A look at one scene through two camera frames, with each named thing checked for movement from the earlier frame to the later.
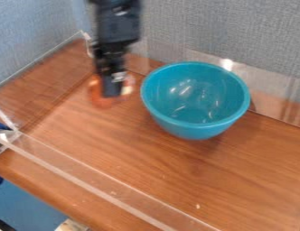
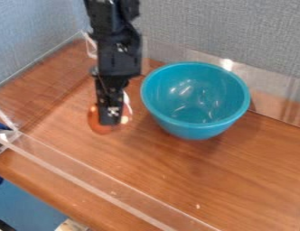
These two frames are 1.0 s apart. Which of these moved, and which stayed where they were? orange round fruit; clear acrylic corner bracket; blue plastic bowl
Moved: orange round fruit
Stayed: clear acrylic corner bracket; blue plastic bowl
